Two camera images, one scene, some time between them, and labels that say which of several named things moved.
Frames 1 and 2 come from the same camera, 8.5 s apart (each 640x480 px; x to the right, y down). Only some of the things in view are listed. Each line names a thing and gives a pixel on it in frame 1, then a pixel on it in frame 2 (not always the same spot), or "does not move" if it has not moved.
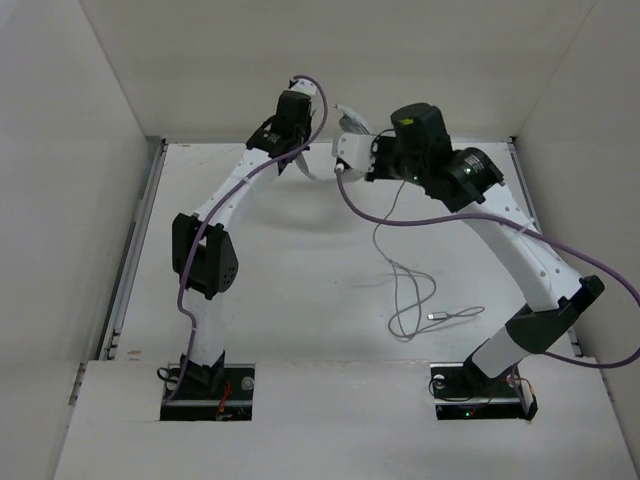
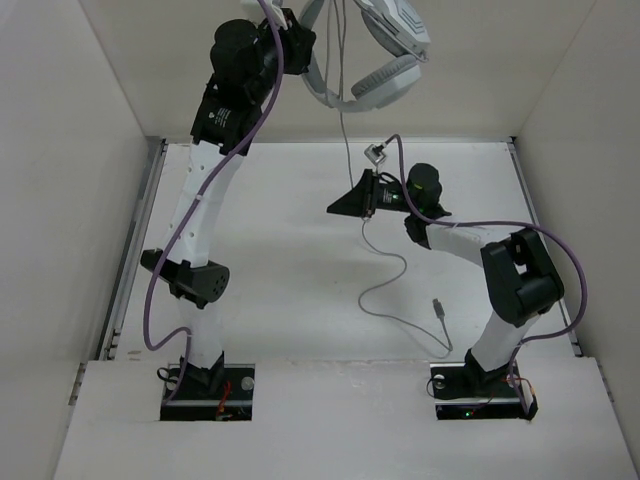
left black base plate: x=194 y=400 does not move
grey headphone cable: x=473 y=311 → x=350 y=170
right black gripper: x=381 y=142 → x=361 y=201
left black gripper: x=309 y=124 → x=300 y=41
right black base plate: x=461 y=392 does not move
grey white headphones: x=354 y=149 → x=398 y=26
